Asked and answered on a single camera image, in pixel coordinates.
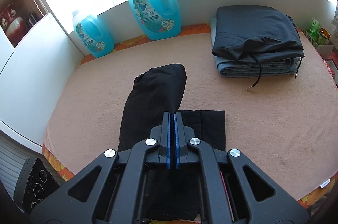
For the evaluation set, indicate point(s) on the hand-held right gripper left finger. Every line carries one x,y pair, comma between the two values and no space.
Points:
169,150

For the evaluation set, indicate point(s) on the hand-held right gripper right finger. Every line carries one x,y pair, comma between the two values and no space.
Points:
177,150

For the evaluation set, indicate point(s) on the black pants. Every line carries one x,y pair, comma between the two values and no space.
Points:
158,92

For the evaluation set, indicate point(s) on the beige blanket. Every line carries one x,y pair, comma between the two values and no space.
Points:
264,121

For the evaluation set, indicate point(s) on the white shelf cabinet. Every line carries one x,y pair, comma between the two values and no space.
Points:
26,81

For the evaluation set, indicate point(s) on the folded grey-blue jeans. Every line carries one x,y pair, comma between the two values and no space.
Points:
258,68

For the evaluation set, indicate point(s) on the large blue detergent bottle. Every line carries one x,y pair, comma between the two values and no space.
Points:
153,18
92,39

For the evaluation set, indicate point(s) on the stack of folded dark clothes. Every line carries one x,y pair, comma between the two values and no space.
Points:
250,28

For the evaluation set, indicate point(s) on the red ceramic vase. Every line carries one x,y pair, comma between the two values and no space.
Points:
13,26

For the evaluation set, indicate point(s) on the dark picture frames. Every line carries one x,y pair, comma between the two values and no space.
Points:
33,20

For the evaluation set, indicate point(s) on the green carton box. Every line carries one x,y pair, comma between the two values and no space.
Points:
314,30

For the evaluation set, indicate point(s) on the gold round tin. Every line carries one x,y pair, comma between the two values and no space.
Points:
325,35

